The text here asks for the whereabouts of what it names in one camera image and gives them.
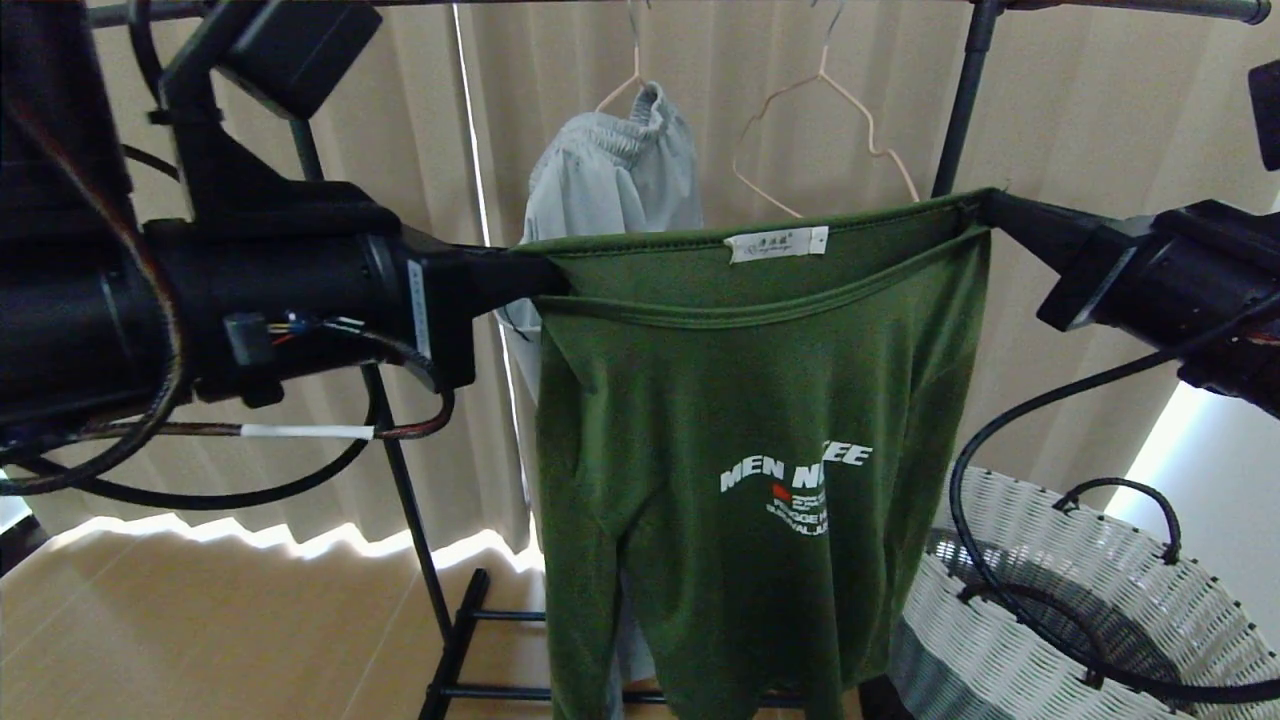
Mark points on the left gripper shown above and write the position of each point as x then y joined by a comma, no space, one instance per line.
300,300

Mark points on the black clothes rack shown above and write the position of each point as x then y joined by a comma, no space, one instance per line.
960,100

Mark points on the pale grey shorts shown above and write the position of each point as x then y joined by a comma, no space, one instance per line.
610,180

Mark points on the white laundry basket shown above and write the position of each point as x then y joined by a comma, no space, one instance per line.
1220,620

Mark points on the green garment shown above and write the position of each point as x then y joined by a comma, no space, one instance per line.
750,380

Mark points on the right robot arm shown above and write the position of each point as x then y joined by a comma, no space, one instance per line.
1240,375

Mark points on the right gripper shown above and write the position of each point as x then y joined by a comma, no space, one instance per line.
1180,270

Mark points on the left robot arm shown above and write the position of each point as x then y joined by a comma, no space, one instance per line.
60,300

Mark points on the pink clothes hanger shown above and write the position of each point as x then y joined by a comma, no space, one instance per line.
636,60
845,97

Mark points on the beige curtain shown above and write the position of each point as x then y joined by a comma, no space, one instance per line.
1100,120

